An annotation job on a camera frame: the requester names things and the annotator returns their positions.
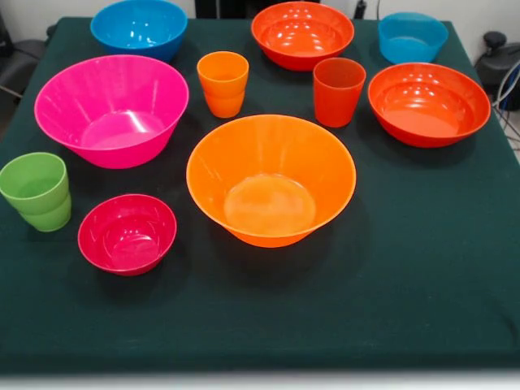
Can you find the red-orange plastic cup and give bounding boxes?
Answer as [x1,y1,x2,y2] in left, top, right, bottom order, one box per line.
[313,58,367,128]

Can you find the large orange bowl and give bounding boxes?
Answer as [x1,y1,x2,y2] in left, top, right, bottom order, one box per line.
[185,114,358,249]

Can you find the orange plastic cup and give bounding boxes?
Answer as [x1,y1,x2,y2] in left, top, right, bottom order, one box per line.
[197,50,250,119]

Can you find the small crimson bowl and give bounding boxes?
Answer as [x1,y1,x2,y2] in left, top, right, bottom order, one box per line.
[77,193,178,277]

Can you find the dark green tablecloth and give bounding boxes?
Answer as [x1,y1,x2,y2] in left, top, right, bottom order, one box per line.
[0,15,520,373]

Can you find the red-orange plastic bowl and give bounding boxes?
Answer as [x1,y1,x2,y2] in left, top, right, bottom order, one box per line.
[250,1,356,72]
[367,62,492,149]

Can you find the large pink bowl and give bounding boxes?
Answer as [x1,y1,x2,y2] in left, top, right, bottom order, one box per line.
[33,54,190,170]

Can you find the large blue bowl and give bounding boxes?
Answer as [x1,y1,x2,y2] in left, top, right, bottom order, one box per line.
[89,0,189,63]

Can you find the small translucent blue bowl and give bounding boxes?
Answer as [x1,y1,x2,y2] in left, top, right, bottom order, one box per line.
[378,11,449,65]

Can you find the green plastic cup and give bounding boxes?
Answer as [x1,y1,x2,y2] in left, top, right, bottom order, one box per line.
[0,151,72,233]

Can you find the tangle of cables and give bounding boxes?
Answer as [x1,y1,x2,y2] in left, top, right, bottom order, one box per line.
[491,60,520,143]

